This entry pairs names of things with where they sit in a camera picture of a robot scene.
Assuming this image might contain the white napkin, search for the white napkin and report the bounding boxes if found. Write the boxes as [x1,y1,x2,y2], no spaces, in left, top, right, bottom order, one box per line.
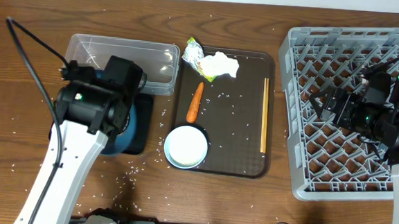
[197,51,239,78]

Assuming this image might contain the brown serving tray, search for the brown serving tray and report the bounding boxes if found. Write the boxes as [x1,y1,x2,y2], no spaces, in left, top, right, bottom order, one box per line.
[172,48,275,179]

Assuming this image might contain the orange carrot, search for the orange carrot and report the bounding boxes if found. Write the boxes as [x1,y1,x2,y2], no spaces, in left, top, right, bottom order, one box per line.
[186,82,204,123]

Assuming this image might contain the right black cable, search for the right black cable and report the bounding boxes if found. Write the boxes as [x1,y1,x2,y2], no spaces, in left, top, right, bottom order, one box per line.
[363,47,399,78]

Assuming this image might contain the foil snack wrapper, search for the foil snack wrapper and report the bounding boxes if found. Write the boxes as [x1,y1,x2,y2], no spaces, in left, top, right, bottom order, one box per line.
[182,37,215,82]

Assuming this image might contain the black plastic tray bin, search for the black plastic tray bin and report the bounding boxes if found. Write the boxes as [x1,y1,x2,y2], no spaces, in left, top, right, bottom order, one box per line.
[53,83,154,155]

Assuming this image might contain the light blue rice bowl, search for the light blue rice bowl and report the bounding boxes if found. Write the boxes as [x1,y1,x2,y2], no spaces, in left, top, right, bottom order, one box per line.
[163,126,209,169]

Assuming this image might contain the left wooden chopstick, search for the left wooden chopstick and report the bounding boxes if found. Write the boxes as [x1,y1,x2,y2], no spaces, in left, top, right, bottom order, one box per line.
[260,78,268,153]

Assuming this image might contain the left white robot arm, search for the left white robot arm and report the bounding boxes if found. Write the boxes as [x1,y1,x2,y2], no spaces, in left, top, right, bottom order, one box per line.
[15,83,128,224]

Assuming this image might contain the wooden chopstick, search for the wooden chopstick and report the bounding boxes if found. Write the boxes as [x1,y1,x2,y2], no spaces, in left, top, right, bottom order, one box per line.
[261,78,269,153]
[260,78,268,153]

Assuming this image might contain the grey dishwasher rack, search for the grey dishwasher rack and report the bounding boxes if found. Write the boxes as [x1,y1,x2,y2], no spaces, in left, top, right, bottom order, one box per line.
[279,27,399,201]

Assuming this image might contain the dark blue plate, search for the dark blue plate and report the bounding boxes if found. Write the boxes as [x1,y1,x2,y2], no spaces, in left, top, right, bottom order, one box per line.
[85,69,144,155]

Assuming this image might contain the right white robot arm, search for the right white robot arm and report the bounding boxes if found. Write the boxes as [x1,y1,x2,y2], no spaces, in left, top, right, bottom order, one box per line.
[309,87,399,224]

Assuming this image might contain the right wooden chopstick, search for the right wooden chopstick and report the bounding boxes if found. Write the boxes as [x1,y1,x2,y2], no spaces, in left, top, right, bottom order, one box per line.
[261,78,269,153]

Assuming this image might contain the clear plastic bin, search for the clear plastic bin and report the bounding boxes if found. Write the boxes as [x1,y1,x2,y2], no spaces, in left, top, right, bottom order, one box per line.
[65,33,180,96]

